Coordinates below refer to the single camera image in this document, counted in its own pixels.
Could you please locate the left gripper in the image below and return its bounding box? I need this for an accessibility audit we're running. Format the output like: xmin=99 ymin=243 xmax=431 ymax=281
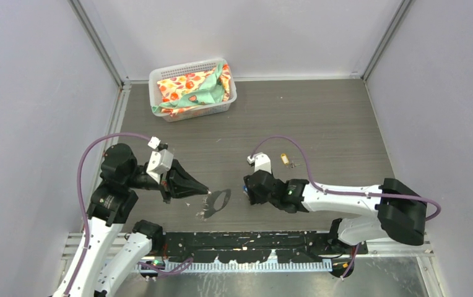
xmin=126 ymin=157 xmax=209 ymax=202

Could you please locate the metal key organizer plate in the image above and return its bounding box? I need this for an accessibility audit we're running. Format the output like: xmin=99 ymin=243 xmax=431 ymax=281
xmin=196 ymin=189 xmax=232 ymax=222

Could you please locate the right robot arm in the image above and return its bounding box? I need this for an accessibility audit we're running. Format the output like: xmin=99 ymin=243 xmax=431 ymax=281
xmin=243 ymin=170 xmax=427 ymax=254

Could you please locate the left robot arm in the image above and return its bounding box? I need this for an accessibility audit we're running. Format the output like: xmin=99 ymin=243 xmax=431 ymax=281
xmin=54 ymin=138 xmax=210 ymax=296

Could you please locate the yellow tagged key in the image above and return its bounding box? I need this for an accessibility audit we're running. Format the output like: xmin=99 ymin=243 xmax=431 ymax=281
xmin=280 ymin=153 xmax=300 ymax=168

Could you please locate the floral cloth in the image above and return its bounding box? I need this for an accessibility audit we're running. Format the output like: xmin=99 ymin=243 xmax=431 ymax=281
xmin=152 ymin=63 xmax=232 ymax=115

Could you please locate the white plastic basket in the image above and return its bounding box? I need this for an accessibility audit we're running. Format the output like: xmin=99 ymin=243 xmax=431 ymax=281
xmin=149 ymin=58 xmax=237 ymax=122

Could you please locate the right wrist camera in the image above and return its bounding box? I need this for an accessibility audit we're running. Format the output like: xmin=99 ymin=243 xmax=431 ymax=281
xmin=246 ymin=152 xmax=272 ymax=173

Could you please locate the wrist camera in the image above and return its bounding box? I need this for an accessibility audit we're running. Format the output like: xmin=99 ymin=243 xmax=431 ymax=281
xmin=145 ymin=136 xmax=174 ymax=184
xmin=246 ymin=152 xmax=272 ymax=173

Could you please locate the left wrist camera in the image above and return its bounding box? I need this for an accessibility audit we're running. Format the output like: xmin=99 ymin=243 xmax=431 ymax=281
xmin=145 ymin=136 xmax=174 ymax=184

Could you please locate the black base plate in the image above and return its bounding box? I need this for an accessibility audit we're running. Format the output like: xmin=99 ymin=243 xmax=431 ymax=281
xmin=149 ymin=231 xmax=354 ymax=264

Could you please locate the white cable duct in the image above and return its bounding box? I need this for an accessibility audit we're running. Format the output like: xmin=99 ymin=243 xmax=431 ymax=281
xmin=129 ymin=259 xmax=334 ymax=274

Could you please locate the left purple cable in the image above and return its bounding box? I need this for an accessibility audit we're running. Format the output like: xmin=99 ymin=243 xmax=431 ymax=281
xmin=62 ymin=132 xmax=195 ymax=297

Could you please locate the purple cable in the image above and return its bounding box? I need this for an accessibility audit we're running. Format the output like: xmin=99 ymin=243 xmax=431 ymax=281
xmin=62 ymin=132 xmax=195 ymax=297
xmin=250 ymin=136 xmax=443 ymax=281

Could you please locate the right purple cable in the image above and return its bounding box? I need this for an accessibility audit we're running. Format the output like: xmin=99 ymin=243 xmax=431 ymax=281
xmin=250 ymin=136 xmax=443 ymax=281

